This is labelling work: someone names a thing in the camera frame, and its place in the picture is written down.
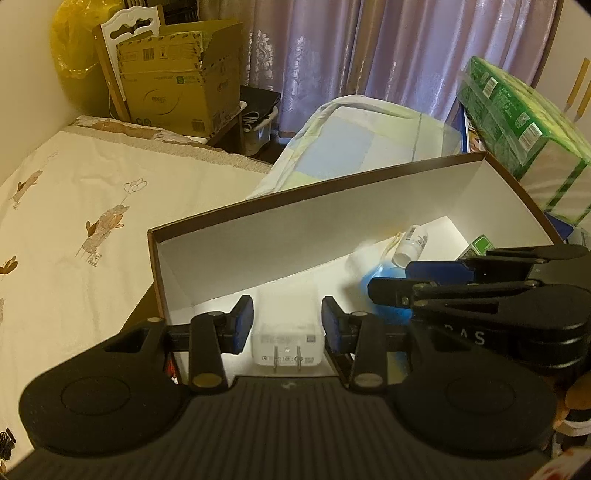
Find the small white bottle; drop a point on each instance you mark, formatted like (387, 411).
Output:
(411, 244)

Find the long green box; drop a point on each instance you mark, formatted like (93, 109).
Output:
(480, 244)

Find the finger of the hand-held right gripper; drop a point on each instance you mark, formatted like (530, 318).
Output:
(392, 290)
(438, 270)

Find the white storage basket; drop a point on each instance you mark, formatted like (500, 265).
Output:
(258, 136)

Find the pack of green tissue boxes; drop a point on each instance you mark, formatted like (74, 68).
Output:
(521, 120)

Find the person's right hand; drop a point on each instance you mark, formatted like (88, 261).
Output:
(577, 397)

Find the red and white object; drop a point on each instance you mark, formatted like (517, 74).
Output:
(563, 466)

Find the purple patterned curtain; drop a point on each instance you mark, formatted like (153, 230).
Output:
(369, 46)

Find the cream printed blanket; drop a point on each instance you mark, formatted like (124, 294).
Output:
(69, 184)

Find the yellow plastic bag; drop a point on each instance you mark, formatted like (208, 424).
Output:
(74, 55)

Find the brown box with white inside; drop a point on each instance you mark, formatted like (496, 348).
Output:
(323, 221)

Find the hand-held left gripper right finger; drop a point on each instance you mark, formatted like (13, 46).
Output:
(330, 323)

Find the pastel checked quilt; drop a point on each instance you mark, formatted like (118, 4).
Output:
(346, 138)

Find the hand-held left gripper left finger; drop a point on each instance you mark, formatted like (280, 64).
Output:
(242, 323)

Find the brown cardboard box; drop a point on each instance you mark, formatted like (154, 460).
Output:
(184, 101)

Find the blue plastic object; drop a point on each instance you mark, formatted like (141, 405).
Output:
(388, 271)

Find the white charger adapter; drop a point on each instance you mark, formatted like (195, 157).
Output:
(286, 341)

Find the dark side table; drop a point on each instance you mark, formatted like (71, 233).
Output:
(258, 99)

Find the white ornate board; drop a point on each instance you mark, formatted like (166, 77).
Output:
(111, 41)

